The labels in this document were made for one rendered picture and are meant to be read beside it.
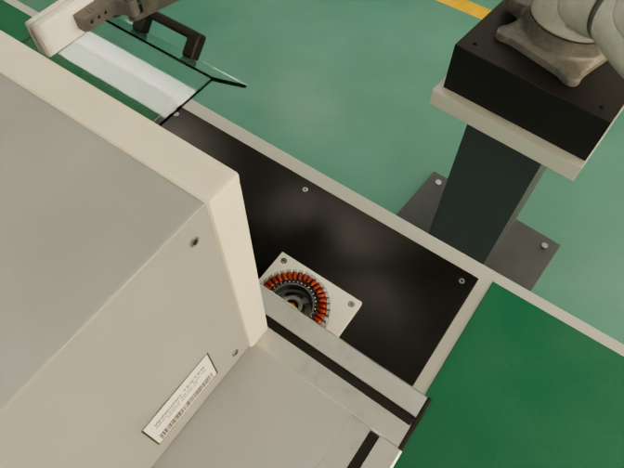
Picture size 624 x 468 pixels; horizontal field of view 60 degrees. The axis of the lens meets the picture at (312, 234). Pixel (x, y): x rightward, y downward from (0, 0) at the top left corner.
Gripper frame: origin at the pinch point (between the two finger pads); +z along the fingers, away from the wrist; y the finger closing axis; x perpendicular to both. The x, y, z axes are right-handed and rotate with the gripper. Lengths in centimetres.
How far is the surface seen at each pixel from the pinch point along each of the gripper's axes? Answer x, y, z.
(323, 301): -39.9, -24.0, -6.0
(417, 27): -121, 37, -164
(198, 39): -15.8, 4.4, -17.5
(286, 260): -43.5, -14.4, -9.7
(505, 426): -47, -53, -8
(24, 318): 9.9, -26.5, 20.5
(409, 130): -121, 10, -112
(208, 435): -10.4, -30.5, 18.6
